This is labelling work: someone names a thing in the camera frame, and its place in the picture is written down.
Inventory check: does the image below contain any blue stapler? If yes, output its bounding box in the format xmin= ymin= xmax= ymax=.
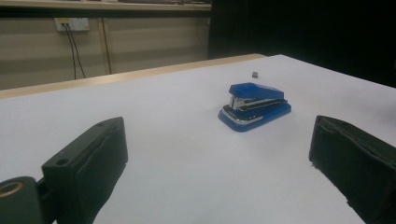
xmin=218 ymin=81 xmax=292 ymax=133

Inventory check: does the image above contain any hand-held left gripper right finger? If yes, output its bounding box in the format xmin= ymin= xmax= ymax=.
xmin=308 ymin=115 xmax=396 ymax=224

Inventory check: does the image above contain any black wall cable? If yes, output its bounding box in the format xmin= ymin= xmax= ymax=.
xmin=66 ymin=23 xmax=87 ymax=79
xmin=63 ymin=23 xmax=78 ymax=80

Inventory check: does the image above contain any black curtain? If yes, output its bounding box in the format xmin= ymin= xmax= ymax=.
xmin=207 ymin=0 xmax=396 ymax=89

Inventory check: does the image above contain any white wall outlet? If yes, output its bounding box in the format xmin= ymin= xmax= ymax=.
xmin=54 ymin=17 xmax=91 ymax=33

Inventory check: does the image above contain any white table cover sheet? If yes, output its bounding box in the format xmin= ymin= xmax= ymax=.
xmin=0 ymin=54 xmax=396 ymax=224

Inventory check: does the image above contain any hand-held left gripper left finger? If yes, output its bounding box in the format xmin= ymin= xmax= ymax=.
xmin=41 ymin=116 xmax=129 ymax=224

